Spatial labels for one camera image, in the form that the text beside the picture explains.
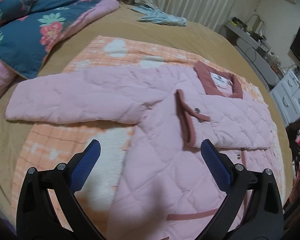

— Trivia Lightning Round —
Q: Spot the pink quilted jacket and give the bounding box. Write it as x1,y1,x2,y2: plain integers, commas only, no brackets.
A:
4,60,275,240

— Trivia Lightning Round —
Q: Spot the blue floral quilt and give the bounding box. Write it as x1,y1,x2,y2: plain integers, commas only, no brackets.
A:
0,0,120,105

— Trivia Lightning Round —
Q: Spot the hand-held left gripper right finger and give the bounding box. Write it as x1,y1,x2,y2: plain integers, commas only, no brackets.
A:
197,139,284,240

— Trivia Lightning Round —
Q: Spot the white drawer cabinet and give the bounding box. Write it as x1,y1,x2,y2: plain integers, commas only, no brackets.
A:
269,67,300,128

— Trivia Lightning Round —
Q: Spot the desk clutter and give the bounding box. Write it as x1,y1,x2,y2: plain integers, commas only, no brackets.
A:
230,14,283,65

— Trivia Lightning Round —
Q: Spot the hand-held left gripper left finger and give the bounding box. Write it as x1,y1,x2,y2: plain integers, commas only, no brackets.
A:
16,139,108,240

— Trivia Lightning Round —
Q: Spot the grey desk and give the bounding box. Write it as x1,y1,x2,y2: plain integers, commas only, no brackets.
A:
225,21,280,90

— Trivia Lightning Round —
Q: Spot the orange white plaid blanket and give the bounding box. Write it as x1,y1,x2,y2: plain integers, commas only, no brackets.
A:
11,35,288,240

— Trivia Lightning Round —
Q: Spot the light blue cloth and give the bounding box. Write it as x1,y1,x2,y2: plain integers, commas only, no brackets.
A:
129,6,188,27

